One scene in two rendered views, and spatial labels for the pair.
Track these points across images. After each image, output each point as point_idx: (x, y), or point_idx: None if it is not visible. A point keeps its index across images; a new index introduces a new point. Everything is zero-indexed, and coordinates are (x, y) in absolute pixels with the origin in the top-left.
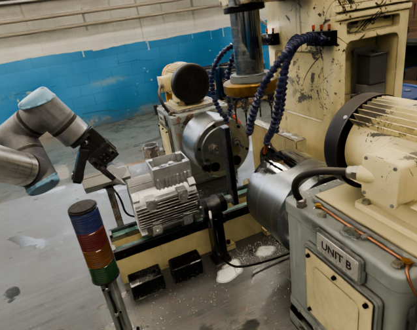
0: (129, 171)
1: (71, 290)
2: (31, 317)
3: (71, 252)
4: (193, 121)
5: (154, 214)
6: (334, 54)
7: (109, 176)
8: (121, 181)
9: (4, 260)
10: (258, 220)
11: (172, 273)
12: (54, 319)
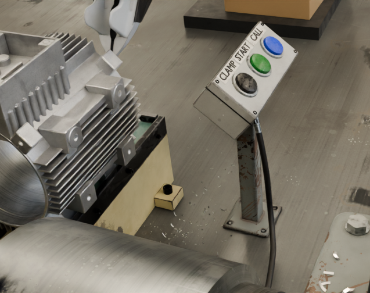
0: (200, 96)
1: (175, 122)
2: (175, 87)
3: (288, 142)
4: (187, 256)
5: None
6: None
7: (93, 0)
8: (99, 37)
9: None
10: None
11: None
12: (139, 100)
